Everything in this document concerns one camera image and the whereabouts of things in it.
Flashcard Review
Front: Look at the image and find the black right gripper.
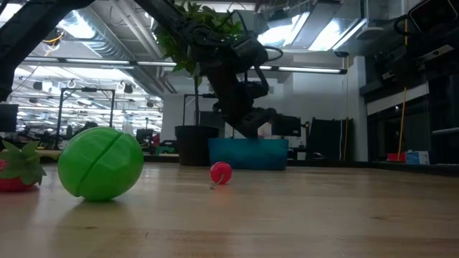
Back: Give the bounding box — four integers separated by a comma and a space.
374, 34, 459, 85

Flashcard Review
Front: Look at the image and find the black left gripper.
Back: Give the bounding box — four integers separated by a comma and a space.
206, 62, 278, 139

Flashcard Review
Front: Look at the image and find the blue plastic tupperware container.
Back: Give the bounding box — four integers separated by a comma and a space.
208, 138, 290, 171

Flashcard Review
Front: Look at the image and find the black monitor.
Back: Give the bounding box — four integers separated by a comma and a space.
0, 103, 19, 133
275, 114, 303, 138

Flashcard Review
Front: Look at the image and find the red toy cherry with stem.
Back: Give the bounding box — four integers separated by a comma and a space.
209, 161, 233, 191

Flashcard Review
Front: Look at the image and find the green plant in black pot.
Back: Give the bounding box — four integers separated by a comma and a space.
153, 0, 248, 167

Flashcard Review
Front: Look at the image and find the long ceiling light strip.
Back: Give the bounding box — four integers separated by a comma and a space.
23, 57, 348, 75

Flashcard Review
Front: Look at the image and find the black partition panel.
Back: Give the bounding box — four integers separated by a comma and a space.
308, 117, 355, 163

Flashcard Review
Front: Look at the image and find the blue and white box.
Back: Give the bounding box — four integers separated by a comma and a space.
404, 150, 430, 166

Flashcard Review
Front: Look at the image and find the round green toy fruit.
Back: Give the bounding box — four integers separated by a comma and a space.
57, 126, 145, 202

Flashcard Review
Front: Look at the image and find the person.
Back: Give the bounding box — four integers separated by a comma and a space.
73, 120, 100, 139

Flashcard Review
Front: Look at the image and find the red strawberry with green leaves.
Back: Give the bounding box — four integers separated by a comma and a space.
0, 140, 48, 194

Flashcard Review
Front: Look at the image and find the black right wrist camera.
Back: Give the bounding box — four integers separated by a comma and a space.
407, 0, 459, 35

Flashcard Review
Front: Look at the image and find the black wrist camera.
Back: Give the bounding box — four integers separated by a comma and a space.
232, 37, 269, 69
407, 0, 459, 35

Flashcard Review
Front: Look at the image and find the yellow strap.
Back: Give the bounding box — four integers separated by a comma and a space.
397, 17, 410, 162

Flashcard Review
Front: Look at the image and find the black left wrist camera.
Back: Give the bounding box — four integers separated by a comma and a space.
232, 37, 269, 69

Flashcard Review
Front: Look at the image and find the black gantry frame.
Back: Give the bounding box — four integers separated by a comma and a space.
182, 92, 219, 127
55, 87, 116, 151

